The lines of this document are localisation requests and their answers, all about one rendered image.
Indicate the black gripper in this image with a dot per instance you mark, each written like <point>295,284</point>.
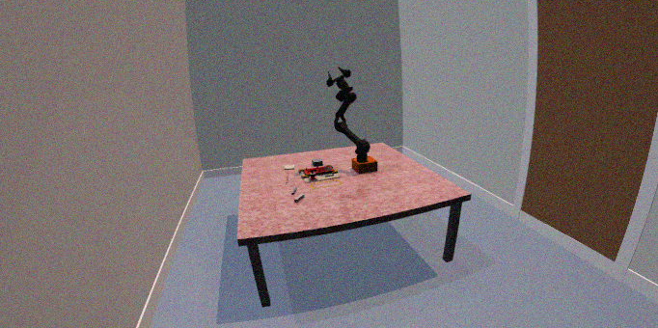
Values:
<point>340,80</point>

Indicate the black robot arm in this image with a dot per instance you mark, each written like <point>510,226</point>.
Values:
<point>363,146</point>

